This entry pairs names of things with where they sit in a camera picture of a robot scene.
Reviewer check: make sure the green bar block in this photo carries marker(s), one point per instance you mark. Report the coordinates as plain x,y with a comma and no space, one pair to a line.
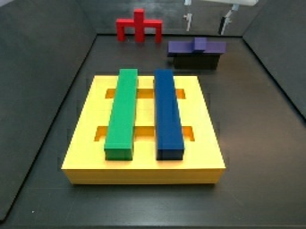
118,145

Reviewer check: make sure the black fixture bracket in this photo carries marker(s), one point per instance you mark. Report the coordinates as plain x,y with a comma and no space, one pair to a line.
197,61

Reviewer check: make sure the purple three-legged block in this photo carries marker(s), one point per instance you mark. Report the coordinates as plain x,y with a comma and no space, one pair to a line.
197,46

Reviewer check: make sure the red three-legged block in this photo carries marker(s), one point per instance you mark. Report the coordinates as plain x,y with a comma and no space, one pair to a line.
139,23

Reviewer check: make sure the blue bar block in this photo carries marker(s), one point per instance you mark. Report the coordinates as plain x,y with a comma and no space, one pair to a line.
169,135

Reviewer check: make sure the yellow slotted board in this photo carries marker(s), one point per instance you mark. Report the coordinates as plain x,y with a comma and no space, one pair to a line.
85,164

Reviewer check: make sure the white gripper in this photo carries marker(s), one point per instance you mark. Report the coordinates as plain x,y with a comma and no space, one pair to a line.
226,18

